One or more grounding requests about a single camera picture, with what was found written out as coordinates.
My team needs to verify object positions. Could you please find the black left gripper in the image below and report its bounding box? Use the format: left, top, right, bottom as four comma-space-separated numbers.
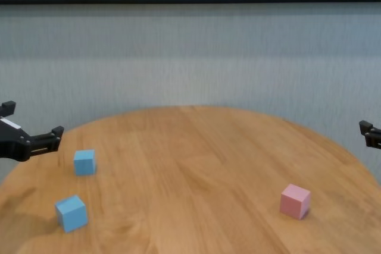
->
0, 101, 65, 162

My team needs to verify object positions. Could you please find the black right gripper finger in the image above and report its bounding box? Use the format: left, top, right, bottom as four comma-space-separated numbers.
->
358, 120, 381, 149

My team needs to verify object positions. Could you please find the blue wooden cube block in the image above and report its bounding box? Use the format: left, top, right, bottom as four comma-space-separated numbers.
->
73, 149, 98, 177
54, 194, 89, 233

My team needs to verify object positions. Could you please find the pink wooden cube block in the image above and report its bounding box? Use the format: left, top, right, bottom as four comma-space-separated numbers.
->
279, 183, 312, 221

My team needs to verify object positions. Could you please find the black wall rail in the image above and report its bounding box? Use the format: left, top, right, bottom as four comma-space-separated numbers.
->
0, 0, 381, 5

